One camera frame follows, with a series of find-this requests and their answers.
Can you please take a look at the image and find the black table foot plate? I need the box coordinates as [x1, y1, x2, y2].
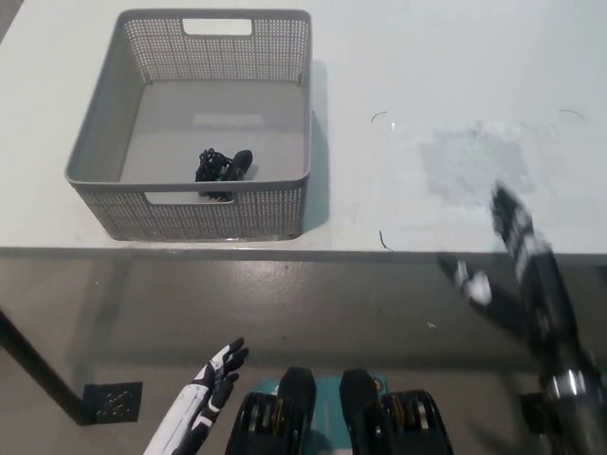
[83, 381, 144, 424]
[519, 392, 561, 435]

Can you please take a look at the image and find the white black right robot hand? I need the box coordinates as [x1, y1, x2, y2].
[437, 182, 588, 381]

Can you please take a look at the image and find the black webcam with cable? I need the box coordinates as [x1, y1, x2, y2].
[193, 148, 255, 203]

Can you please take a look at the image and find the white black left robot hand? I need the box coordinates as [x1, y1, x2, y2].
[141, 337, 250, 455]

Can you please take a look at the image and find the black metal table leg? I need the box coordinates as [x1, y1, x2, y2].
[0, 307, 92, 427]

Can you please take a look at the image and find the grey perforated plastic basket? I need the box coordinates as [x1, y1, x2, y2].
[64, 8, 314, 243]

